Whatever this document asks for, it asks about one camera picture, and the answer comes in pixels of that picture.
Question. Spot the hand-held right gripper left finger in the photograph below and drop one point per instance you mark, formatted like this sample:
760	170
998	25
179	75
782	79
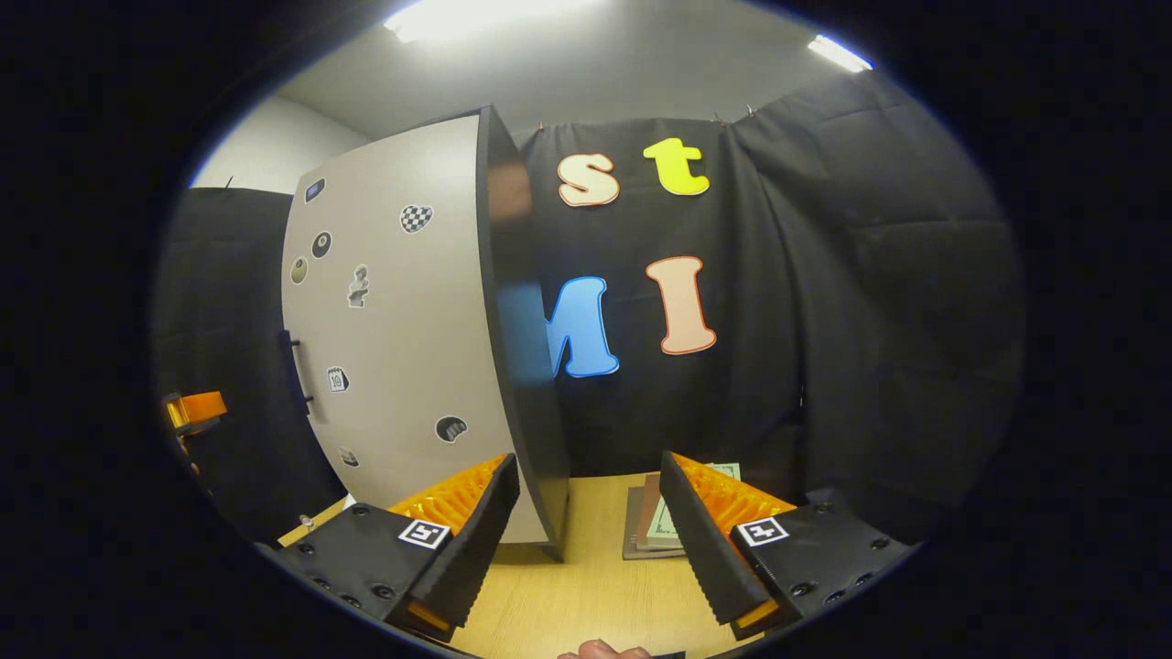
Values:
472	540

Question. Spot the pale green booklet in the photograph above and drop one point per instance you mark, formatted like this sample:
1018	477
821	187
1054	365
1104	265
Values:
667	523

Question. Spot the large ceiling light panel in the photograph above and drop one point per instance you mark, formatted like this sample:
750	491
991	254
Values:
485	16

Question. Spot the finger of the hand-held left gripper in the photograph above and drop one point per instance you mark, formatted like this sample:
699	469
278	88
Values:
197	408

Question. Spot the brown book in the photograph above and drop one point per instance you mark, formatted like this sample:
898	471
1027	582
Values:
646	513

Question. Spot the narrow ceiling light panel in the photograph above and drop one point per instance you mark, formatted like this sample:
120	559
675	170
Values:
840	53

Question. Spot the grey cabinet door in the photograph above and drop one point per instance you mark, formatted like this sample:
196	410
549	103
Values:
403	320

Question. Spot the dark grey cabinet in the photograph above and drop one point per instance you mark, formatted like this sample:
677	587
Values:
526	412

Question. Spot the black backdrop cloth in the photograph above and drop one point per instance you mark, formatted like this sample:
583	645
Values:
870	320

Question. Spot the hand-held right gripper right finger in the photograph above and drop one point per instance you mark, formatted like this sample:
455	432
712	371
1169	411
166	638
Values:
700	540

